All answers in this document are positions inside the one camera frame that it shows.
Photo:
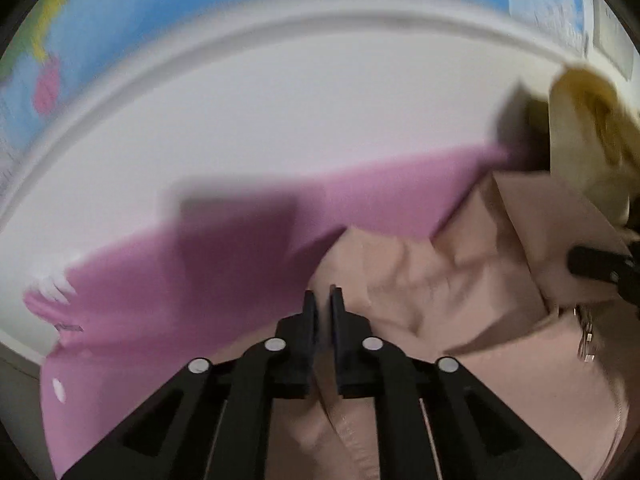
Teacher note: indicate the pale yellow pillow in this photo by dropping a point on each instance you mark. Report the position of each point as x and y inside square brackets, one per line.
[585, 125]

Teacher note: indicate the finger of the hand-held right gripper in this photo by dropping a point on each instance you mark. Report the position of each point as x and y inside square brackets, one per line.
[597, 262]

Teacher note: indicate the pink blanket with white print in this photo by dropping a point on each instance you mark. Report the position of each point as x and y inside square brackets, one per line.
[175, 310]

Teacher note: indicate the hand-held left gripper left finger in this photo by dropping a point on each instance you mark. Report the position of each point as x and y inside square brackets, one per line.
[311, 332]

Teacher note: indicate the colourful wall map poster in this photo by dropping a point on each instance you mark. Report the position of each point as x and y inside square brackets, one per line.
[150, 10]

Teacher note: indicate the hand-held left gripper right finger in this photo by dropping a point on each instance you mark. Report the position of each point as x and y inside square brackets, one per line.
[335, 340]

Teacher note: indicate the white wall socket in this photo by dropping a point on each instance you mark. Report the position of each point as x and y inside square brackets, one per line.
[614, 35]

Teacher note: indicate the beige coat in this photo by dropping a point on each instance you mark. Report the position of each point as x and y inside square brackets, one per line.
[450, 285]

